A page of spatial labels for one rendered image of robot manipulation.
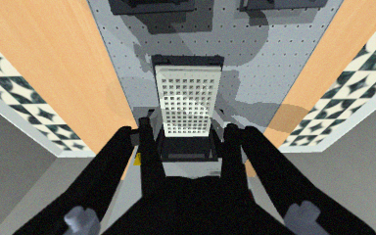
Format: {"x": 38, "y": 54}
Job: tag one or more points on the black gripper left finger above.
{"x": 81, "y": 208}

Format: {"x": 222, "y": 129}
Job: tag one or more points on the white well plate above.
{"x": 187, "y": 96}

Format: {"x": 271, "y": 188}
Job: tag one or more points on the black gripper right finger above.
{"x": 305, "y": 209}

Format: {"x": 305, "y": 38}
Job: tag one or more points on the grey flat base plate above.
{"x": 264, "y": 52}

